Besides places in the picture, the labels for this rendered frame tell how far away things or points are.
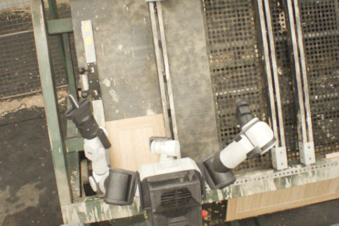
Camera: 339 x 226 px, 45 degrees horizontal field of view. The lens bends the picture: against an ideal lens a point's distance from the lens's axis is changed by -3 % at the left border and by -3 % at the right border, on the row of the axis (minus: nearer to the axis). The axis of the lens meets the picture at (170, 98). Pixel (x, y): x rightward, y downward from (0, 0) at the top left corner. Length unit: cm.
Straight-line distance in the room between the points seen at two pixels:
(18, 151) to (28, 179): 40
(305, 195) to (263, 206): 31
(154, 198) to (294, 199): 159
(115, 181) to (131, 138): 54
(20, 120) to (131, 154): 235
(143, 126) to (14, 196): 177
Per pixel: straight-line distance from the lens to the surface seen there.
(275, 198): 296
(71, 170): 264
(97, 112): 221
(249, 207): 294
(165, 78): 219
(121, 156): 226
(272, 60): 234
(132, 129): 224
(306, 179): 252
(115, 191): 176
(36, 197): 364
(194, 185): 164
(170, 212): 168
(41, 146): 407
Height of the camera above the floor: 265
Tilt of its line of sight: 37 degrees down
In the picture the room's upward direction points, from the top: 3 degrees counter-clockwise
